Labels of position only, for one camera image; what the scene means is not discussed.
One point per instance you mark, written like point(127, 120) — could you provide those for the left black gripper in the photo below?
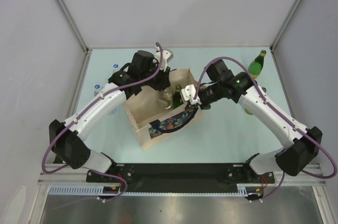
point(164, 82)

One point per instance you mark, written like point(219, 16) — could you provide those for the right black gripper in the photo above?
point(203, 105)

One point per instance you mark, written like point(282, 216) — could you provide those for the green glass bottle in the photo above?
point(177, 99)
point(256, 66)
point(249, 112)

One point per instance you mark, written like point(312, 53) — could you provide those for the clear glass bottle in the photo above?
point(165, 98)

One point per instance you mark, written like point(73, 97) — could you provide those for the beige canvas tote bag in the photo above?
point(145, 108)

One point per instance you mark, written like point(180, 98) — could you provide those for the green glass bottle back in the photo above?
point(256, 66)

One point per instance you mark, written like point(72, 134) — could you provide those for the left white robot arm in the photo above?
point(67, 137)

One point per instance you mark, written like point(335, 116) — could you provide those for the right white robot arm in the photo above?
point(299, 142)

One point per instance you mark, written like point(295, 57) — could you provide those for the clear plastic water bottle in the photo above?
point(115, 68)

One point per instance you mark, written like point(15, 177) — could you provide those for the green glass bottle front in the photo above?
point(249, 112)

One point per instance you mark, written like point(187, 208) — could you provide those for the small blue-cap water bottle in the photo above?
point(99, 90)

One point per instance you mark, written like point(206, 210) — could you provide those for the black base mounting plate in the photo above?
point(189, 176)

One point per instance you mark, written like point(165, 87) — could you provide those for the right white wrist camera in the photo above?
point(188, 95)

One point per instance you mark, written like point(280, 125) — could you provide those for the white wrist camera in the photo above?
point(188, 95)
point(168, 55)

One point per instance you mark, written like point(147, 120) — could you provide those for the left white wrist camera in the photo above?
point(168, 55)

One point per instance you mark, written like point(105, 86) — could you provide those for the light blue cable duct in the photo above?
point(113, 190)

